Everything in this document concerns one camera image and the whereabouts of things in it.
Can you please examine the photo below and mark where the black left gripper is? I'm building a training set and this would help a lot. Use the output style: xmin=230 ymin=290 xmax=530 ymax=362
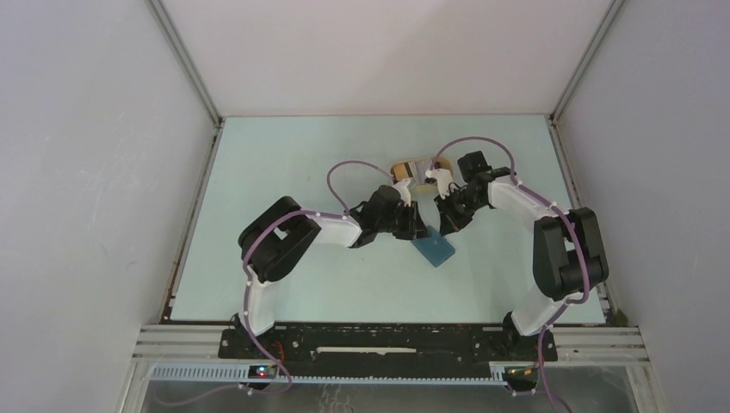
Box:
xmin=376 ymin=201 xmax=430 ymax=242

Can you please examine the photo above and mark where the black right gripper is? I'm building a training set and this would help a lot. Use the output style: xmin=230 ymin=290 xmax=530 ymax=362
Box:
xmin=434 ymin=187 xmax=485 ymax=237

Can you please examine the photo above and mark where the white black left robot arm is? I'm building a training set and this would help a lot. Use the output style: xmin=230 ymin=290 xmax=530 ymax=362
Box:
xmin=238 ymin=179 xmax=429 ymax=359

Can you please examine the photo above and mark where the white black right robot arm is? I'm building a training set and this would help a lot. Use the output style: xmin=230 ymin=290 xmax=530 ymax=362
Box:
xmin=425 ymin=151 xmax=609 ymax=360

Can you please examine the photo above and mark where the orange card with black stripe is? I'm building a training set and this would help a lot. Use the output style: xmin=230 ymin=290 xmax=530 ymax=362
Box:
xmin=391 ymin=162 xmax=412 ymax=181

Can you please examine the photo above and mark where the stack of cards in tray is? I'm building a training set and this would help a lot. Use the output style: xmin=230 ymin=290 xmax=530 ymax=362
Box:
xmin=410 ymin=158 xmax=433 ymax=185

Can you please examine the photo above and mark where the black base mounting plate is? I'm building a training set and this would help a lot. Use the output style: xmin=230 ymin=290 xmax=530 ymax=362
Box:
xmin=218 ymin=322 xmax=558 ymax=377

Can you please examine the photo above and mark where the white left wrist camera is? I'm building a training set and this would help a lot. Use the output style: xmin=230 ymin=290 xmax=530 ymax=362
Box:
xmin=392 ymin=178 xmax=413 ymax=207

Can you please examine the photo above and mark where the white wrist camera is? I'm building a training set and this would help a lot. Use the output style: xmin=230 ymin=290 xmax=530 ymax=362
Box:
xmin=392 ymin=178 xmax=413 ymax=207
xmin=425 ymin=169 xmax=454 ymax=199

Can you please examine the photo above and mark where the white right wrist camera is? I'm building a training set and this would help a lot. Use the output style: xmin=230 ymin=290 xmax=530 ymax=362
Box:
xmin=425 ymin=169 xmax=454 ymax=199

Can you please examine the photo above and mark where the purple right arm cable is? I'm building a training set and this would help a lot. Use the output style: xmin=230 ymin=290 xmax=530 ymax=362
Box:
xmin=433 ymin=136 xmax=591 ymax=413

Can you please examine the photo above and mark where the grey cable duct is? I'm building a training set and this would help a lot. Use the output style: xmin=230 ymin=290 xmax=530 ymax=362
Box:
xmin=148 ymin=362 xmax=539 ymax=385

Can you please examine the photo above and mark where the aluminium frame rail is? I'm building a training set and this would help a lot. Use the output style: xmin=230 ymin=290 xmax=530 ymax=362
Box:
xmin=133 ymin=323 xmax=649 ymax=367

